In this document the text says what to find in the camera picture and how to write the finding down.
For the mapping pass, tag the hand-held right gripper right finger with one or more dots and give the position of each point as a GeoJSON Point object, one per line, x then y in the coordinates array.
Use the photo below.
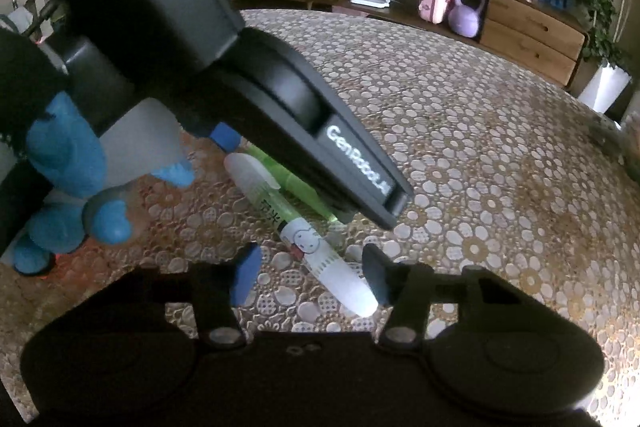
{"type": "Point", "coordinates": [377, 274]}

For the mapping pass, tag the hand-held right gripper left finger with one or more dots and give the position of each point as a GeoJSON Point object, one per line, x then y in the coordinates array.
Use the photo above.
{"type": "Point", "coordinates": [245, 274]}

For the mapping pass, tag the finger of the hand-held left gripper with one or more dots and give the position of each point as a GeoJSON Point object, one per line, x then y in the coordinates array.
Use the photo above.
{"type": "Point", "coordinates": [226, 139]}

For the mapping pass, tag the white tube with sticker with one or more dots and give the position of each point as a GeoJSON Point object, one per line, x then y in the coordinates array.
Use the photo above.
{"type": "Point", "coordinates": [310, 252]}

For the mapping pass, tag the green tube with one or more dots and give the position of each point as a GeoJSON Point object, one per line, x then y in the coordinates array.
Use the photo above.
{"type": "Point", "coordinates": [300, 192]}

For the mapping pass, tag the person's left hand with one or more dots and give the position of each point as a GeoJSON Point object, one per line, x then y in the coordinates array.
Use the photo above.
{"type": "Point", "coordinates": [65, 147]}

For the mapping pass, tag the pink toy case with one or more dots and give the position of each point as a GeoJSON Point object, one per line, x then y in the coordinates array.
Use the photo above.
{"type": "Point", "coordinates": [432, 4]}

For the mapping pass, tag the purple kettlebell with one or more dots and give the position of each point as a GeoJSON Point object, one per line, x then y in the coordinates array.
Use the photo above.
{"type": "Point", "coordinates": [466, 17]}

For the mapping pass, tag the wooden TV cabinet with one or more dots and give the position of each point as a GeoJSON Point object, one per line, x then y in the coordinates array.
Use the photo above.
{"type": "Point", "coordinates": [530, 37]}

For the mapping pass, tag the white planter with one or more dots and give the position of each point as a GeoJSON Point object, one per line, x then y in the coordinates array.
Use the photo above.
{"type": "Point", "coordinates": [605, 89]}

